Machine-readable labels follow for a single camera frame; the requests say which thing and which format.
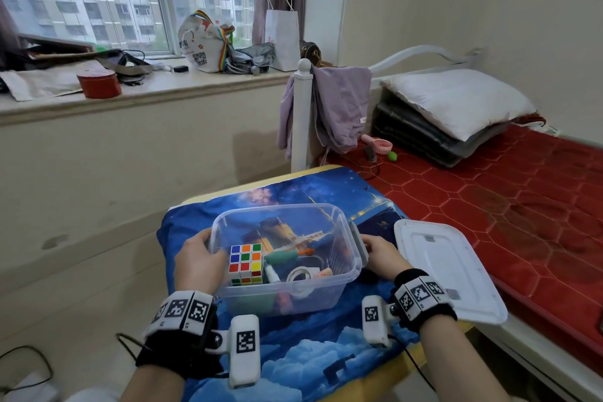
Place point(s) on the person's right hand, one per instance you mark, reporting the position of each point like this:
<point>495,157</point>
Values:
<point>386,258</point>

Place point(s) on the person's left hand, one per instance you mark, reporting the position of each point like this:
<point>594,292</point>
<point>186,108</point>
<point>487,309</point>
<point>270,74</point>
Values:
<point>198,267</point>

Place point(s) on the person's right thumb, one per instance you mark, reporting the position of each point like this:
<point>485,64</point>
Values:
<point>372,241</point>

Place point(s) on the person's left thumb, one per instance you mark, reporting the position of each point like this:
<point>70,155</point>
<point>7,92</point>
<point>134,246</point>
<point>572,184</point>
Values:
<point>200,237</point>

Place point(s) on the clear plastic storage box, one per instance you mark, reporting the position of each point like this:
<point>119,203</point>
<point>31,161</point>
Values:
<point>311,293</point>

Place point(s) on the person's right forearm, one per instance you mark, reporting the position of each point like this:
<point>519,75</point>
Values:
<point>457,364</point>

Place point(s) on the person's left forearm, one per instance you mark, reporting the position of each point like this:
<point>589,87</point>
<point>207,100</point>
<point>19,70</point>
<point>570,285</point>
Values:
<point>150,385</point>

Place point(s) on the colourful puzzle cube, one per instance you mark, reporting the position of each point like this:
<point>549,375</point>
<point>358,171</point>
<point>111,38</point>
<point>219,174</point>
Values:
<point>245,265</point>

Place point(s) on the peach eraser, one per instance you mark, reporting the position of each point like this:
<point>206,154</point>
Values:
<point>324,272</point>

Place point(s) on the small orange item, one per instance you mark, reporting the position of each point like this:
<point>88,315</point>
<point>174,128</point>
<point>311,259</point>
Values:
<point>307,252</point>

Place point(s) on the black right wristband with markers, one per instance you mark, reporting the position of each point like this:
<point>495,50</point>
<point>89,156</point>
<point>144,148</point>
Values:
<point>421,298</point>

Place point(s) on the black wristband with markers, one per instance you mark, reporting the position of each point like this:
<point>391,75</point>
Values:
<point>421,298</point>
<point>181,321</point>

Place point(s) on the clear tape roll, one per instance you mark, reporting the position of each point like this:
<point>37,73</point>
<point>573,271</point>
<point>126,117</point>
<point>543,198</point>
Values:
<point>301,277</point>

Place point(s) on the white plastic box lid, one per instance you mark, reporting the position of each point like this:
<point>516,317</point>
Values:
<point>447,269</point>

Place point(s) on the white glue stick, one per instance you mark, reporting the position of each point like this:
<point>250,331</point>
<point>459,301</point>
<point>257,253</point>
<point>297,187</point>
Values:
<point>273,274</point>

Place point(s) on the green marker pen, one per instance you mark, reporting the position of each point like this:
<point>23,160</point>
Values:
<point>281,256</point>

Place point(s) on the black left wristband with markers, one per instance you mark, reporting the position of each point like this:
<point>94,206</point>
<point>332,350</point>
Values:
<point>181,321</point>

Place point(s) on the small green ball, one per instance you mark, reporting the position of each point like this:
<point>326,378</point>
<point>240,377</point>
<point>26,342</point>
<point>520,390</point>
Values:
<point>392,157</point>

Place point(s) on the small dark object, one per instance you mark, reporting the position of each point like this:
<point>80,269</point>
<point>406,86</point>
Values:
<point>371,152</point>

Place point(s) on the pink cup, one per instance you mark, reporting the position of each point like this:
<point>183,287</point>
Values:
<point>382,146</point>

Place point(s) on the dark folded blanket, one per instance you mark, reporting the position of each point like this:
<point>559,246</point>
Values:
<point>414,133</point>

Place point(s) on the yellow table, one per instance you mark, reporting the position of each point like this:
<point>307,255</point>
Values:
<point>400,368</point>

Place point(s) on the blue ship printed cloth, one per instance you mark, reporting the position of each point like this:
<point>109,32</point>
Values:
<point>301,354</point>

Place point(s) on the purple garment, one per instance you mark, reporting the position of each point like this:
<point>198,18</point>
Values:
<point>341,105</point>

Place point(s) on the red patterned mattress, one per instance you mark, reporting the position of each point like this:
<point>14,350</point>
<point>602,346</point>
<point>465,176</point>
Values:
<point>509,208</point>

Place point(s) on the white pillow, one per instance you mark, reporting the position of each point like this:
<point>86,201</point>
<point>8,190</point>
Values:
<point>461,98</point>

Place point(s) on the small black box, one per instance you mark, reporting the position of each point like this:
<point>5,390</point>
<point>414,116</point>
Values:
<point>180,69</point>

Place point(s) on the red round box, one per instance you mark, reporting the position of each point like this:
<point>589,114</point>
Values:
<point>99,84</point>

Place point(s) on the grey folded umbrella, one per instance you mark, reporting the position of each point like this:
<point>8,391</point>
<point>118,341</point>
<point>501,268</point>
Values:
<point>249,58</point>

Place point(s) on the white paper bag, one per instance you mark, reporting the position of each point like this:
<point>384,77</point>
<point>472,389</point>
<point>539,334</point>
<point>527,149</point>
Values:
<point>282,41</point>

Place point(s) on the brown paper sheet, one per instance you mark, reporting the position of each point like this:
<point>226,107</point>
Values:
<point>37,81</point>

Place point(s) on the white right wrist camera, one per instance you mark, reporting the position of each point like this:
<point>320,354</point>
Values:
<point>374,319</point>

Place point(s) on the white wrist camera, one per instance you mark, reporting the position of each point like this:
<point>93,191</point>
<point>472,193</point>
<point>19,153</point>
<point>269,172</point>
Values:
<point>245,350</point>
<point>374,319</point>

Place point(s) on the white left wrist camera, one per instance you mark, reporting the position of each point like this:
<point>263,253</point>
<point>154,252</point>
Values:
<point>245,350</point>

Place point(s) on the white bed frame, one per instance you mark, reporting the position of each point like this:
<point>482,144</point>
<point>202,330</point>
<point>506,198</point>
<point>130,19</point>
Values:
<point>301,123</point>

